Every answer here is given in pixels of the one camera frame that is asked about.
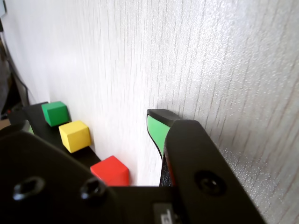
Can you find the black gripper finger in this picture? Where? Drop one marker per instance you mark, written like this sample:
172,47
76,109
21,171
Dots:
198,163
46,177

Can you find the yellow cube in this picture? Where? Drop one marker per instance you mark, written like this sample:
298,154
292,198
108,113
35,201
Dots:
74,137

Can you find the red cube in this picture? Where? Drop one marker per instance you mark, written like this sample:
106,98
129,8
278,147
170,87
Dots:
109,170

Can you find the green cube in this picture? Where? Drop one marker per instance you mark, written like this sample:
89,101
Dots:
56,114

